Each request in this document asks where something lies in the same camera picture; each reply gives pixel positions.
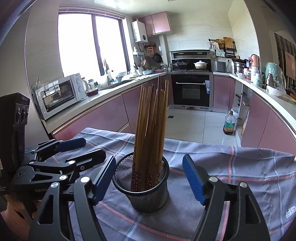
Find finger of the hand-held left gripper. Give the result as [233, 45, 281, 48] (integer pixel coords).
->
[10, 150, 106, 188]
[25, 137, 86, 161]

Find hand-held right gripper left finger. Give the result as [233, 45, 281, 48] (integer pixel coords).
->
[29, 156, 117, 241]

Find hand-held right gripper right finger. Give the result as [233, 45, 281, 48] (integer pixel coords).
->
[182, 154, 271, 241]

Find black mesh utensil holder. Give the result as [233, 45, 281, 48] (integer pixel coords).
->
[112, 152, 170, 213]

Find bundle of wooden chopsticks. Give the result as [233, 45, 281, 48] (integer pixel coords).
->
[131, 77, 169, 193]

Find grey checked tablecloth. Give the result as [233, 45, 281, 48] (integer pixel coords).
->
[68, 127, 296, 241]

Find pink base cabinets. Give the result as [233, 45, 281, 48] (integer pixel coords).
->
[52, 74, 173, 141]
[213, 75, 296, 154]

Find white microwave oven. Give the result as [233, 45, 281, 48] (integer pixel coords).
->
[35, 73, 86, 120]

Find white kitchen countertop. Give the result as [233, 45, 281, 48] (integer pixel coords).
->
[42, 71, 296, 135]

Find oil bottle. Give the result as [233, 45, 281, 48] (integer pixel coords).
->
[223, 111, 236, 135]

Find grey refrigerator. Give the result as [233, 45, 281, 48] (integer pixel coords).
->
[0, 0, 50, 149]

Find black built-in oven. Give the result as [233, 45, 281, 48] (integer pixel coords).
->
[171, 74, 213, 109]

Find kitchen window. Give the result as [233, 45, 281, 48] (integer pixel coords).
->
[58, 13, 130, 79]

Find black wok with lid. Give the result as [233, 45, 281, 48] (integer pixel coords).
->
[172, 60, 188, 70]

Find silver countertop appliance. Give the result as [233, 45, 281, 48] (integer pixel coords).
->
[213, 61, 227, 72]

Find white bowl with plastic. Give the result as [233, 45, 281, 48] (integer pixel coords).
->
[266, 87, 286, 97]

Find black stove hood unit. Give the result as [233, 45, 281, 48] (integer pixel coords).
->
[169, 50, 212, 72]

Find pink thermos jug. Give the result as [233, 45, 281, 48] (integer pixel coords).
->
[251, 54, 260, 70]

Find teal appliance under plastic cover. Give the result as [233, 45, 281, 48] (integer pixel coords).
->
[265, 62, 287, 92]

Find white wall water heater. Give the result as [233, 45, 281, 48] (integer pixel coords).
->
[132, 20, 148, 43]

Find black wall rack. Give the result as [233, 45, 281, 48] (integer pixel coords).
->
[208, 37, 237, 58]

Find pink wall cabinets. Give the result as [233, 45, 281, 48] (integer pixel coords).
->
[139, 11, 171, 36]

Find framed wall picture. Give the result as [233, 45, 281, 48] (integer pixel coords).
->
[284, 50, 296, 77]

